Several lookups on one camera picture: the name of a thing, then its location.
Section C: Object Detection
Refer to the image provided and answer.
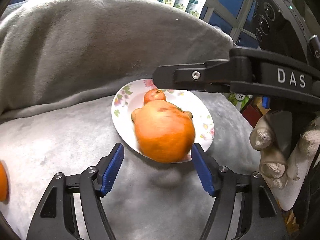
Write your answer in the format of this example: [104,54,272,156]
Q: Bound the small mandarin with stem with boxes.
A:
[143,89,166,105]

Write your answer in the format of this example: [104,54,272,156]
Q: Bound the smooth large orange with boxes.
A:
[0,161,9,202]

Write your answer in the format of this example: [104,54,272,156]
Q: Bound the bumpy large orange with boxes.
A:
[131,100,195,163]

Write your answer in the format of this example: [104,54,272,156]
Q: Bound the white gloved right hand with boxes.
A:
[249,110,319,211]

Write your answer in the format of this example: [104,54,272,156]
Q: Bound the dark red box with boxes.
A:
[240,104,263,128]

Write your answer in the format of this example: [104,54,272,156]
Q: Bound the white floral plate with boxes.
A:
[111,79,215,163]

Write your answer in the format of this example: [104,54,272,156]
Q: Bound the grey fleece blanket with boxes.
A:
[0,0,276,240]

